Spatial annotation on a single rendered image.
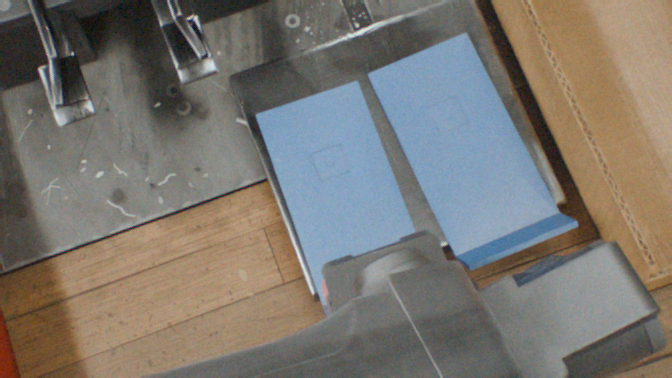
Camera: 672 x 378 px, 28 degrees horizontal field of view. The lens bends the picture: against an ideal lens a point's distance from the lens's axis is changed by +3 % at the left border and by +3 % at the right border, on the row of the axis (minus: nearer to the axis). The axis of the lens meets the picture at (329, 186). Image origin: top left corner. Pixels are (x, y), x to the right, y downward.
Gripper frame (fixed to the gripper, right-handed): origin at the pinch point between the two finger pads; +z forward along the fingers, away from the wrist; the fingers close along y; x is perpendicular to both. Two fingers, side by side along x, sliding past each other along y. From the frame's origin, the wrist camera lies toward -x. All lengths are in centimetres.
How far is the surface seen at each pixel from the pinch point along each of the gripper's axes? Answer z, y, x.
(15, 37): 9.4, 21.0, 15.8
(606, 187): -1.6, 2.5, -14.6
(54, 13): 7.2, 21.7, 12.9
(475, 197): 3.5, 3.3, -8.0
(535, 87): 7.1, 8.1, -14.4
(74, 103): 4.3, 16.4, 13.4
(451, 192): 3.9, 4.0, -6.8
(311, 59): 10.2, 14.1, -1.4
